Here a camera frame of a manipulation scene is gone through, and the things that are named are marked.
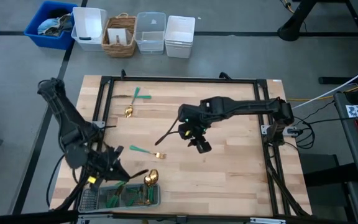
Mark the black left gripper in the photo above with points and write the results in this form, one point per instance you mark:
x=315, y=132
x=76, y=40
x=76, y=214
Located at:
x=102, y=166

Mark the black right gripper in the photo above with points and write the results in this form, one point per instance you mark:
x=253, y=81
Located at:
x=199, y=130

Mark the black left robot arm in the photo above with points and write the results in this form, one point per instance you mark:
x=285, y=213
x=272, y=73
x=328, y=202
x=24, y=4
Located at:
x=64, y=118

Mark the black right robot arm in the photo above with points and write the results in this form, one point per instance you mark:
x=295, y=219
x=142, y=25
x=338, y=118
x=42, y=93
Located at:
x=247, y=105

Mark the grey mesh cutlery caddy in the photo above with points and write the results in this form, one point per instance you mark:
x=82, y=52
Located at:
x=87, y=200

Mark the white stacked storage bins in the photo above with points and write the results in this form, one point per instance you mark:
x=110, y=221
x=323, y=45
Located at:
x=179, y=49

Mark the grey power connector box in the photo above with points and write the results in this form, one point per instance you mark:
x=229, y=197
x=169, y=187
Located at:
x=291, y=130

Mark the clear plastic bin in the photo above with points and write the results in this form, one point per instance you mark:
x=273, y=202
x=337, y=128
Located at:
x=149, y=43

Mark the white label plate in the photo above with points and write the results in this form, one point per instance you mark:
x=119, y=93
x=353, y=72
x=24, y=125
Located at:
x=267, y=221

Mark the wicker basket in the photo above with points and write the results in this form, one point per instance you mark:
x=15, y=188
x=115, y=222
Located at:
x=117, y=51

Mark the white paper box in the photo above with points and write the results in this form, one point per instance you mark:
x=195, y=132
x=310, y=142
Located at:
x=113, y=32

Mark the black floor stand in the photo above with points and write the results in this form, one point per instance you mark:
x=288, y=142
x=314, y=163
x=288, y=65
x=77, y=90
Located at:
x=322, y=174

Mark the black desk leg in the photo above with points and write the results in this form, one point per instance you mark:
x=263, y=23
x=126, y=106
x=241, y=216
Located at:
x=291, y=32

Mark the black desk foot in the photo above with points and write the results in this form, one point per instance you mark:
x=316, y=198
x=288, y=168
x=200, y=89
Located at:
x=337, y=80

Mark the blue plastic bin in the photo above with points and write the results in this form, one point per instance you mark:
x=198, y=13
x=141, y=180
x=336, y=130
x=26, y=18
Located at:
x=51, y=44

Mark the grey desk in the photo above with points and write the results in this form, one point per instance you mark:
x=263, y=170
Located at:
x=346, y=149

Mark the white translucent storage bin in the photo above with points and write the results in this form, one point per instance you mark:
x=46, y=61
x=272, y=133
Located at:
x=89, y=25

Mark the crumpled clothes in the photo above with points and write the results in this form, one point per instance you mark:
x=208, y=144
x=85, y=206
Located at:
x=50, y=26

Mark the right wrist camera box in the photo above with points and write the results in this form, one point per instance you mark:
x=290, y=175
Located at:
x=204, y=147

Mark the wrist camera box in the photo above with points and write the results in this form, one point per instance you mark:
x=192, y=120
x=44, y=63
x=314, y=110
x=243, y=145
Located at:
x=204, y=147
x=96, y=186

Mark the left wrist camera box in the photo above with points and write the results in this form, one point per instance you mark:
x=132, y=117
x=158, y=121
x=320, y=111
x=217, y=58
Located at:
x=96, y=186

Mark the black aluminium table frame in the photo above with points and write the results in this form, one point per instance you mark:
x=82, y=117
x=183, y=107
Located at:
x=166, y=79

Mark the black camera gantry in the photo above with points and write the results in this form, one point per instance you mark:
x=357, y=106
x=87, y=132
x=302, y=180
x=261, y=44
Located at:
x=26, y=217

